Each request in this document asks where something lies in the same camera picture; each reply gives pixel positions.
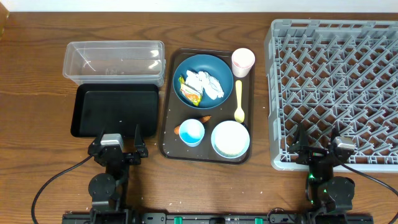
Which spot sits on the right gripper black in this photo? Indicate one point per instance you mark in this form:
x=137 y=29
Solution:
x=318 y=152

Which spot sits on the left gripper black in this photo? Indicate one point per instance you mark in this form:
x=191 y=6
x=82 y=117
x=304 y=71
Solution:
x=119 y=154

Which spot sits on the light blue cup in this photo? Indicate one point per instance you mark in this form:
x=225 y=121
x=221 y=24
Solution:
x=191 y=132

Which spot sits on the yellow green snack wrapper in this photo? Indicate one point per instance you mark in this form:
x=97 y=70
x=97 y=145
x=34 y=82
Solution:
x=190 y=93

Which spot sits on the light blue bowl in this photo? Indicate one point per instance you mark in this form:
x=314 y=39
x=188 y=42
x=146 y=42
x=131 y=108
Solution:
x=230 y=139

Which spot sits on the white tissue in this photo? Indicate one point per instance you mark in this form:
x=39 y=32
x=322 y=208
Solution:
x=203 y=82

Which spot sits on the pink plastic cup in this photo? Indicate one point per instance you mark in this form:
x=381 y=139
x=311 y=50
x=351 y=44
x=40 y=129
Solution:
x=242 y=61

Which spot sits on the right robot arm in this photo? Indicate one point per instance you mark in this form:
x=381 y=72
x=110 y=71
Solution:
x=330 y=195

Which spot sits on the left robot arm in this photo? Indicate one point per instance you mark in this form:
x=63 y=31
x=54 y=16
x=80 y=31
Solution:
x=108 y=190

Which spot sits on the black waste tray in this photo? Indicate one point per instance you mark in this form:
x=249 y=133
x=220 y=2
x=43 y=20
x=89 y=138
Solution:
x=115 y=109

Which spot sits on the grey dishwasher rack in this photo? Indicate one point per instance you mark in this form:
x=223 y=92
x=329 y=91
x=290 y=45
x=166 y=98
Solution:
x=329 y=74

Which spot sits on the orange carrot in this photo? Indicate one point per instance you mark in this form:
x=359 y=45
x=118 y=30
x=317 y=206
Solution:
x=203 y=119

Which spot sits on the clear plastic bin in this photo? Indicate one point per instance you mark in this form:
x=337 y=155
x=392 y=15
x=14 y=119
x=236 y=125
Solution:
x=115 y=61

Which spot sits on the yellow plastic spoon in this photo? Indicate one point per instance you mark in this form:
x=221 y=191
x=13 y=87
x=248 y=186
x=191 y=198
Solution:
x=239 y=113

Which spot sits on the brown serving tray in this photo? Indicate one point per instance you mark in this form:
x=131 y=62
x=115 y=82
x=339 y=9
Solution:
x=177 y=109

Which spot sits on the dark blue plate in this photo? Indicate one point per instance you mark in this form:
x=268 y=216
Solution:
x=216 y=67

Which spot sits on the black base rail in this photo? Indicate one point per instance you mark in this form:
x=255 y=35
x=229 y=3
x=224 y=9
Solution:
x=161 y=218

